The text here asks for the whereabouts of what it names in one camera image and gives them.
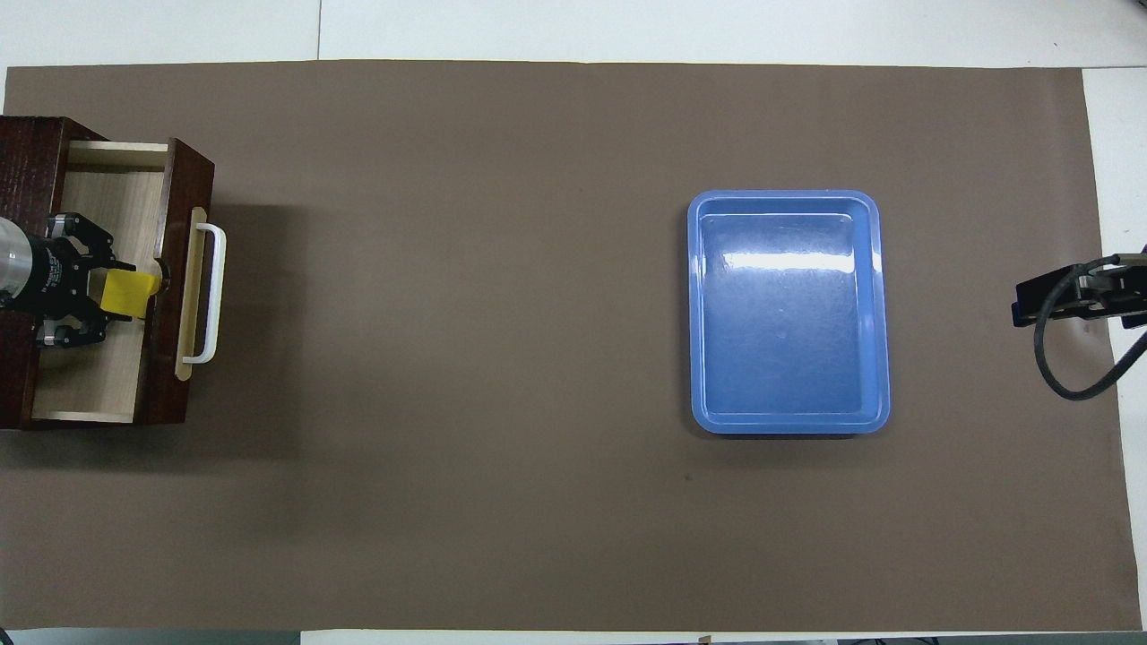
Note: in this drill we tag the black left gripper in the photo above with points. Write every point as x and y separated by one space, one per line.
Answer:
58 278

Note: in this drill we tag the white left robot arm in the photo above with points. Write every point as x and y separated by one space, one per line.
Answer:
11 264

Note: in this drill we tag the yellow block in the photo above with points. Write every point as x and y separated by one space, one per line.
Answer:
125 296

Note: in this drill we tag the brown paper table mat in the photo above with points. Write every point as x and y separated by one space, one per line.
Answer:
448 269

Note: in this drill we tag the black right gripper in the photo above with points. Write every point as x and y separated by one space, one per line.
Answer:
1120 291

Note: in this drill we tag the dark wooden cabinet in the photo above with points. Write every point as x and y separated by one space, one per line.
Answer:
27 170

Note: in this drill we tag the blue plastic tray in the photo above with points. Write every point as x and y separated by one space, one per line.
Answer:
789 305

